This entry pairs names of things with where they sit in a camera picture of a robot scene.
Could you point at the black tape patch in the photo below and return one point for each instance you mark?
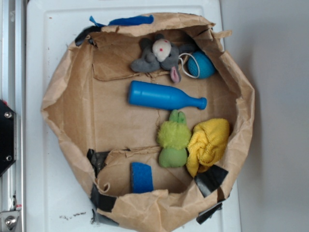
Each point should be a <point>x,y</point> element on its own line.
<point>103,202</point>
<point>210,180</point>

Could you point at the green plush toy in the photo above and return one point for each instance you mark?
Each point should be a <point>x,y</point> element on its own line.
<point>173,137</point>

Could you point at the yellow cloth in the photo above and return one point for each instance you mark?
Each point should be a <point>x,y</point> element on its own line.
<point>207,145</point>

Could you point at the brown paper bag tray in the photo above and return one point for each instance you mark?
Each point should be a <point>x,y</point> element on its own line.
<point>100,133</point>

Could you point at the black tape patch right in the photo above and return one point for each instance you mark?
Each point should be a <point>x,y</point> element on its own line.
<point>210,180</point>

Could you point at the aluminium frame rail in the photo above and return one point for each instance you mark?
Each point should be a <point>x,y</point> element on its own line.
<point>12,91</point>

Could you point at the blue felt cloth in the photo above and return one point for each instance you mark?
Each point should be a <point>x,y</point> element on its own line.
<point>132,21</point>

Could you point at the black tape patch bottom left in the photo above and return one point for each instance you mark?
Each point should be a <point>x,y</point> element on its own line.
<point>103,202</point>

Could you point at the white elastic loop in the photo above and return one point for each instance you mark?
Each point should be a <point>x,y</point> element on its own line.
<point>193,71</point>

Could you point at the grey plush mouse toy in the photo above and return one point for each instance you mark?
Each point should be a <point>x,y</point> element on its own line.
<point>161,53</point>

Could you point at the blue rubber ball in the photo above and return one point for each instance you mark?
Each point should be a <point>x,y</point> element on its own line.
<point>207,68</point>

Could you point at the blue plastic bottle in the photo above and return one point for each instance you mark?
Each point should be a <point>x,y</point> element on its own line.
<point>162,97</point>

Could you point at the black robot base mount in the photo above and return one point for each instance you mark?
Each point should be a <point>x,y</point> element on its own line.
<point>7,137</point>

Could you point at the blue sponge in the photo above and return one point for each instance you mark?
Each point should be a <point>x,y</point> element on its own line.
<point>141,178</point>

